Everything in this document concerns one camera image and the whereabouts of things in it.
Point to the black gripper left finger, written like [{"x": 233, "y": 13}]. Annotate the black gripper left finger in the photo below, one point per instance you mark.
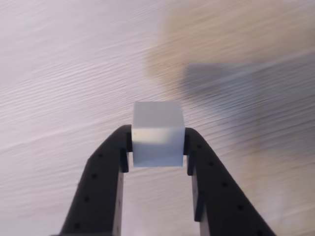
[{"x": 98, "y": 191}]

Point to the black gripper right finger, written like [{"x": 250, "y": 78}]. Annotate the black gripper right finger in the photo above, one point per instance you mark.
[{"x": 221, "y": 201}]

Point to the white cube block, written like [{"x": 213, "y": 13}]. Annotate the white cube block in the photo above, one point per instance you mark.
[{"x": 157, "y": 137}]

